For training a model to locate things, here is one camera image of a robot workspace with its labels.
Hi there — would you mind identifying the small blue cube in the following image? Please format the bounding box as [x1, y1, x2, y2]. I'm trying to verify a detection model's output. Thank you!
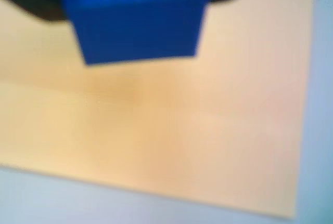
[58, 0, 214, 67]

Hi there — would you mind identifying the orange paper square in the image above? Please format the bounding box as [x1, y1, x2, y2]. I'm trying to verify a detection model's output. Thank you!
[0, 0, 316, 220]

